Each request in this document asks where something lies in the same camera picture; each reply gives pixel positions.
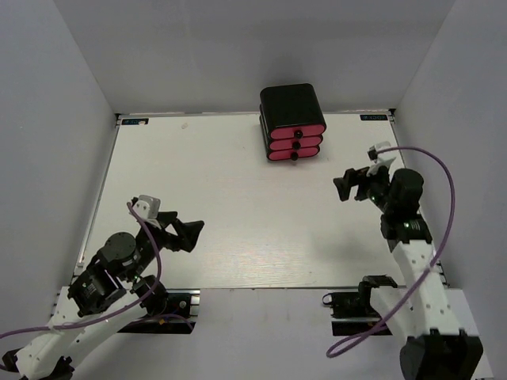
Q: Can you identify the left corner label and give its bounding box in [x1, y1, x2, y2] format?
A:
[121, 118, 149, 125]

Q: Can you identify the right corner label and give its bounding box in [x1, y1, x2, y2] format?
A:
[360, 114, 389, 121]

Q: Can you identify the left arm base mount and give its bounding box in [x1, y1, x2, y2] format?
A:
[119, 289, 200, 335]

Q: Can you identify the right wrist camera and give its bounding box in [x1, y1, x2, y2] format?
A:
[367, 141, 396, 177]

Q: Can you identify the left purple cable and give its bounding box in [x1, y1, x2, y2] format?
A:
[0, 200, 197, 340]

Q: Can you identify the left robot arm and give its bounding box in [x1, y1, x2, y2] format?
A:
[1, 211, 204, 379]

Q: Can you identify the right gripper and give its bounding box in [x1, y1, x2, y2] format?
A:
[334, 161, 396, 214]

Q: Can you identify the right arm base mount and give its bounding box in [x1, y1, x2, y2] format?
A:
[322, 275, 398, 337]

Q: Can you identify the black drawer cabinet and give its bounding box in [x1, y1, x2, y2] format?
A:
[259, 83, 326, 157]

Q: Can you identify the corner label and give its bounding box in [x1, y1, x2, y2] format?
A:
[360, 114, 389, 121]
[121, 118, 149, 125]

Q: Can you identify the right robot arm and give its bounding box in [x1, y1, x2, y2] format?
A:
[333, 166, 483, 379]

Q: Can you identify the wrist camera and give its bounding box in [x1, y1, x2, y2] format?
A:
[132, 195, 161, 220]
[367, 141, 396, 177]

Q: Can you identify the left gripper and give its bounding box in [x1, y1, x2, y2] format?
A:
[128, 211, 204, 281]

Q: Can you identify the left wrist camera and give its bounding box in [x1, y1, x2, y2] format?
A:
[132, 195, 161, 220]

